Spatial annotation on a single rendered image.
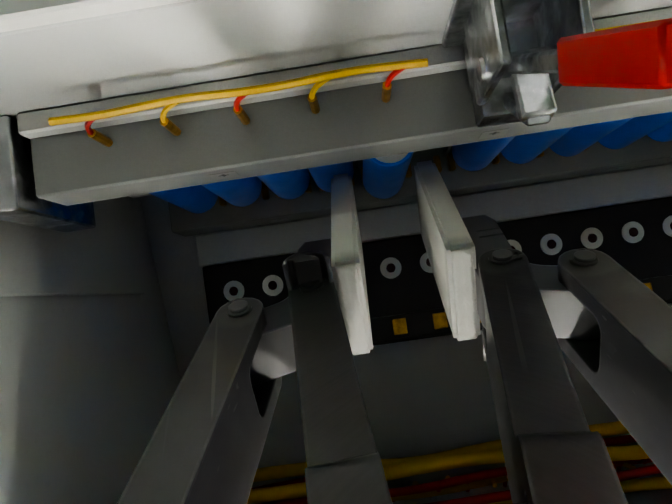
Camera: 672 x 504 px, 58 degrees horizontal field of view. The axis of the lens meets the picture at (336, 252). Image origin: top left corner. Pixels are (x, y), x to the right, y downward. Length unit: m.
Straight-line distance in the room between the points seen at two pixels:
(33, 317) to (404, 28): 0.16
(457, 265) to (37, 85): 0.12
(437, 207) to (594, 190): 0.16
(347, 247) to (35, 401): 0.12
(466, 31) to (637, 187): 0.19
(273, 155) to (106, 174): 0.05
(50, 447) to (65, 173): 0.10
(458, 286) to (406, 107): 0.05
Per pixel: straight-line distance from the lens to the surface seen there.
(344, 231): 0.17
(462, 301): 0.17
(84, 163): 0.19
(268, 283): 0.32
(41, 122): 0.20
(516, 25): 0.17
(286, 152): 0.18
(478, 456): 0.31
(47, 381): 0.24
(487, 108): 0.16
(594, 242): 0.33
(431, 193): 0.19
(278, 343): 0.15
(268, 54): 0.17
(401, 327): 0.31
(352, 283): 0.16
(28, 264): 0.23
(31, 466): 0.23
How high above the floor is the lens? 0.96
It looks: 12 degrees up
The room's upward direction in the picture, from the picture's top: 171 degrees clockwise
